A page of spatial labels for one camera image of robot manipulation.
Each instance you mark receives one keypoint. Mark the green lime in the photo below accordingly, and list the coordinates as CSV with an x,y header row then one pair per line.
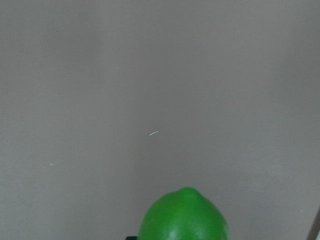
x,y
184,214

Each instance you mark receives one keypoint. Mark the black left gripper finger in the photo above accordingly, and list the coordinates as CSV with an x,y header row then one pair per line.
x,y
131,238

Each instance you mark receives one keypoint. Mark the white rabbit tray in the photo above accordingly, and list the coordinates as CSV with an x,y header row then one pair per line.
x,y
314,232

